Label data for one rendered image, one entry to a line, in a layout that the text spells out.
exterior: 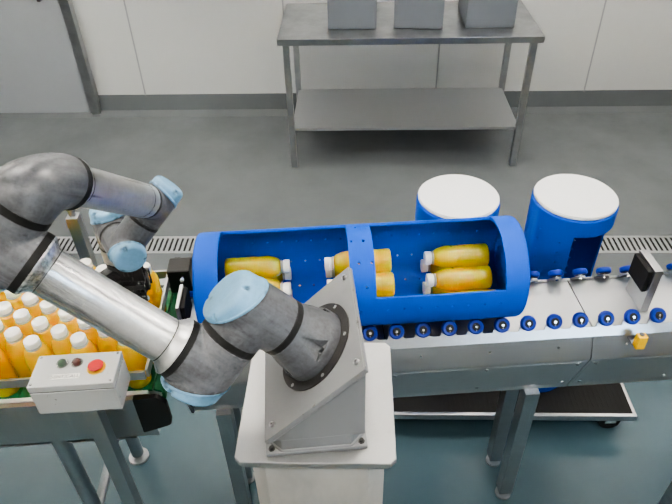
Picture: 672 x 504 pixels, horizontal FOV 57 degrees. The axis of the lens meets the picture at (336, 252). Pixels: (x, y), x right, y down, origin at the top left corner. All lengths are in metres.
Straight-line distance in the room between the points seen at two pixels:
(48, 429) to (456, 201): 1.43
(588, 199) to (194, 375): 1.54
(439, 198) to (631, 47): 3.37
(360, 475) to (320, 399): 0.25
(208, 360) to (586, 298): 1.25
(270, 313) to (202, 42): 4.03
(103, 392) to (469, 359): 0.99
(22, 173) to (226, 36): 3.97
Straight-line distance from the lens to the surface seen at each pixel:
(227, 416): 2.04
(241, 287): 1.11
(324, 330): 1.18
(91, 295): 1.12
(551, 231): 2.21
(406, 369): 1.83
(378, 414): 1.34
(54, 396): 1.64
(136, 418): 1.85
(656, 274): 1.96
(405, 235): 1.84
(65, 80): 5.44
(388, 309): 1.65
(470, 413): 2.64
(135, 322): 1.13
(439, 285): 1.77
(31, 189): 1.07
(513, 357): 1.89
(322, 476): 1.36
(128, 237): 1.43
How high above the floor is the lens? 2.23
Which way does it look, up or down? 39 degrees down
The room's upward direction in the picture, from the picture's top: 2 degrees counter-clockwise
